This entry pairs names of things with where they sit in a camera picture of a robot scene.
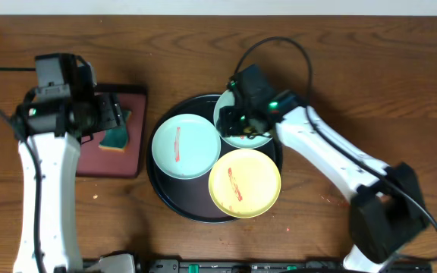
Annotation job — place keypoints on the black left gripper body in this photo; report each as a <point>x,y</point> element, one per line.
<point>114,111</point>

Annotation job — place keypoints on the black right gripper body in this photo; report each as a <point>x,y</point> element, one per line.
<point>237,118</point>

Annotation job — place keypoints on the green scrubbing sponge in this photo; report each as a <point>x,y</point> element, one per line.
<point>116,139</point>

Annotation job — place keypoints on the light blue plate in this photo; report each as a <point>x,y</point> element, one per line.
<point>186,146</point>

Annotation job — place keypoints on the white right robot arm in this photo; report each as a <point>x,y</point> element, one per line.
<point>386,202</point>

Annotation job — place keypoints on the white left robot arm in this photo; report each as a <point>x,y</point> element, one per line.
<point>50,124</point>

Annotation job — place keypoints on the pale green dirty plate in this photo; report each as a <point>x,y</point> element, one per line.
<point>241,142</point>

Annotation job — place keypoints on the red rectangular tray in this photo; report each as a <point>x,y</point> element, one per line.
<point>96,162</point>

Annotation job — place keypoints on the yellow dirty plate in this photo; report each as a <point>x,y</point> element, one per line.
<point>244,183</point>

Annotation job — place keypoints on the round black tray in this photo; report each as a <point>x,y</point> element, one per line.
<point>191,198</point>

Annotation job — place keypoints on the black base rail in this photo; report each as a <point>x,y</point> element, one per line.
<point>241,266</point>

